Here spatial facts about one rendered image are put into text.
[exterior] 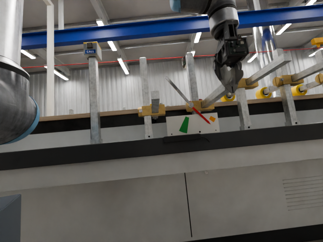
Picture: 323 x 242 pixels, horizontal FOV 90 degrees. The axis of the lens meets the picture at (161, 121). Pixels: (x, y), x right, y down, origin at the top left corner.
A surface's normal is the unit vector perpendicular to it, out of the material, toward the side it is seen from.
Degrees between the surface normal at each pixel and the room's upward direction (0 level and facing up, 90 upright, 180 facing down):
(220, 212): 90
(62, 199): 90
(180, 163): 90
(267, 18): 90
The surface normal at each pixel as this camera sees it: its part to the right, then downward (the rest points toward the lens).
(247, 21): -0.02, -0.14
